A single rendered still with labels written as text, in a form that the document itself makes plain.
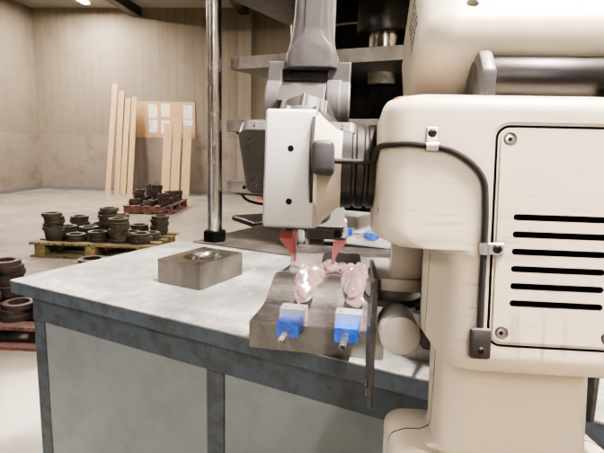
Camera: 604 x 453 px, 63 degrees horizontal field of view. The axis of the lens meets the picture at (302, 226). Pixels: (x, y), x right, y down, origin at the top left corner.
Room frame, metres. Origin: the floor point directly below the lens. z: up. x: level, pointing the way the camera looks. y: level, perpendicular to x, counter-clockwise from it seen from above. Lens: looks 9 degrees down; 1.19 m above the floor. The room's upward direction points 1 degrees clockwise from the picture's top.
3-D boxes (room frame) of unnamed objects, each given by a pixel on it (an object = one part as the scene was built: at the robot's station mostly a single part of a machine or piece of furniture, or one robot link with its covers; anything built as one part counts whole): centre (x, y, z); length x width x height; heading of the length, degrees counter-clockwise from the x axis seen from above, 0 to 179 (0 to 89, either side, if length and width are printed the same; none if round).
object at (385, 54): (2.16, -0.34, 1.51); 1.10 x 0.70 x 0.05; 62
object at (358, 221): (2.01, -0.32, 0.87); 0.50 x 0.27 x 0.17; 152
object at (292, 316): (0.88, 0.02, 0.85); 0.13 x 0.05 x 0.05; 169
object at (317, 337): (1.14, -0.08, 0.85); 0.50 x 0.26 x 0.11; 169
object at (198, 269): (1.41, 0.29, 0.83); 0.20 x 0.15 x 0.07; 152
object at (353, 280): (1.14, -0.08, 0.90); 0.26 x 0.18 x 0.08; 169
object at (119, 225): (5.28, 2.09, 0.24); 1.31 x 0.90 x 0.47; 84
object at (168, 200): (8.63, 2.55, 0.22); 1.23 x 0.84 x 0.44; 178
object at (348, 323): (0.86, -0.09, 0.85); 0.13 x 0.05 x 0.05; 169
